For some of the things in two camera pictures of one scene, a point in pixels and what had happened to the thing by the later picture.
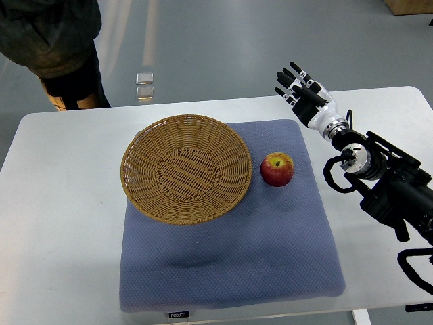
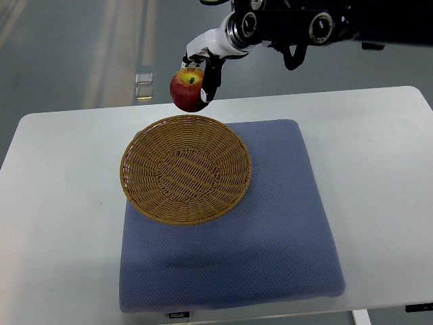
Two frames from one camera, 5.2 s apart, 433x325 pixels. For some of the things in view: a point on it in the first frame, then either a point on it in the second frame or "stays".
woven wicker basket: [185, 169] stays
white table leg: [361, 317] stays
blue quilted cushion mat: [277, 245] stays
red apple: [277, 168] -> [185, 89]
